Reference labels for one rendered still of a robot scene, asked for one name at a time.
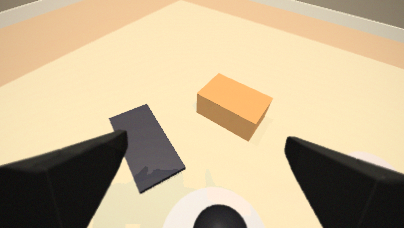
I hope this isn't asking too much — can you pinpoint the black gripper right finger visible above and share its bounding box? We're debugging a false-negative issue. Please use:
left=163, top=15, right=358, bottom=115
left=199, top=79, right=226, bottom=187
left=284, top=136, right=404, bottom=228

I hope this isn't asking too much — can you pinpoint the grey cylinder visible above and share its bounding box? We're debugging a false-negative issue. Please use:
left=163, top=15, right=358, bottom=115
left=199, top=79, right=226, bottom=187
left=347, top=151, right=398, bottom=172

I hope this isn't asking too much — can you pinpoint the orange rectangular block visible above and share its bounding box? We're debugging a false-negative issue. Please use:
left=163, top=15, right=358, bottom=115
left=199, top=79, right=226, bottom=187
left=196, top=73, right=273, bottom=142

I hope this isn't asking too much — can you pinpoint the glass french press with black handle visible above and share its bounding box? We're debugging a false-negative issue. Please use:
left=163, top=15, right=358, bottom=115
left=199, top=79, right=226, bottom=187
left=162, top=187, right=265, bottom=228

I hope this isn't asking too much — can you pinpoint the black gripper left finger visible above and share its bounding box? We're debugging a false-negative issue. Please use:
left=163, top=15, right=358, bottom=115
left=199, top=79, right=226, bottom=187
left=0, top=130, right=128, bottom=228

